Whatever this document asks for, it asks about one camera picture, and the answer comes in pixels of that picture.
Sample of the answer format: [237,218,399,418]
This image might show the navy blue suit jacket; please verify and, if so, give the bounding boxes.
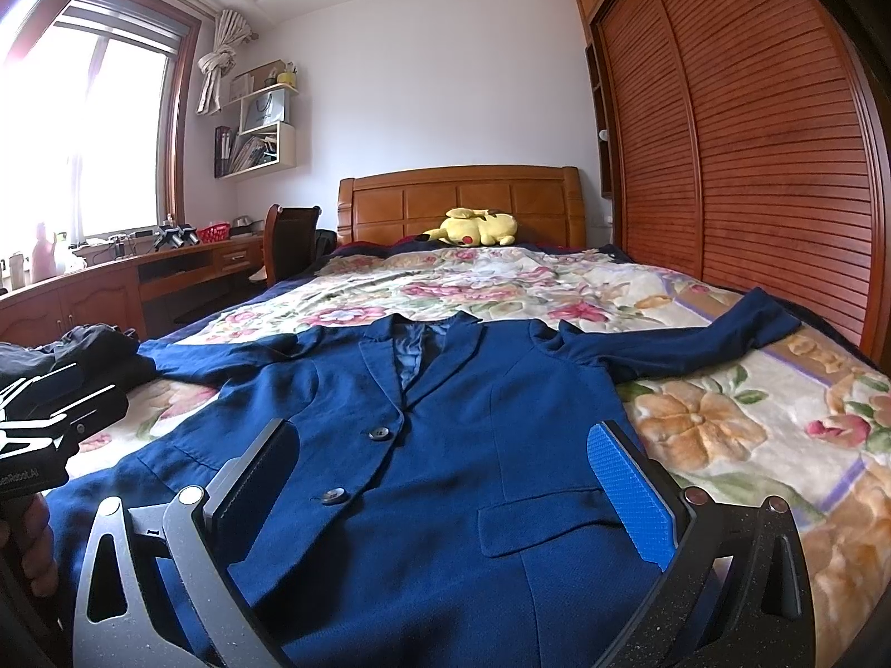
[48,291,799,666]

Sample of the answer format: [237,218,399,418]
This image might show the black folded clothes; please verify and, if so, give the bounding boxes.
[0,324,157,392]

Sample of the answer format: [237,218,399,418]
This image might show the person's left hand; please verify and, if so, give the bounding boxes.
[2,495,59,597]

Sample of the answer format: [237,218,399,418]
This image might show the wooden desk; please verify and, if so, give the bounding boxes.
[2,235,263,345]

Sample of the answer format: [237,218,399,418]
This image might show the black gadget on desk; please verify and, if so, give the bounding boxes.
[154,225,201,252]

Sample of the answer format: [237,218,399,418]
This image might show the red basket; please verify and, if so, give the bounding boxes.
[197,222,231,244]

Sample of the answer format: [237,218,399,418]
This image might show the wooden chair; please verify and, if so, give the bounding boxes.
[249,204,322,287]

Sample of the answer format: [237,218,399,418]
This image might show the window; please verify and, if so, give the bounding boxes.
[2,0,201,255]

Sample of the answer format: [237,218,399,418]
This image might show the wooden bed headboard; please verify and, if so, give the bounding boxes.
[338,164,586,249]

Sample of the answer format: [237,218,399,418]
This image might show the tied beige curtain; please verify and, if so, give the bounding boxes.
[197,8,258,116]

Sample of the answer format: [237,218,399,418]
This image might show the yellow Pikachu plush toy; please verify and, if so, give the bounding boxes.
[415,207,518,247]

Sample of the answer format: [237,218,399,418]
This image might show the wooden louvered wardrobe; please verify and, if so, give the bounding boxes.
[577,0,889,365]

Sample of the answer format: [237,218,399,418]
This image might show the white wall shelf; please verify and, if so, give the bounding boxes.
[214,59,297,181]

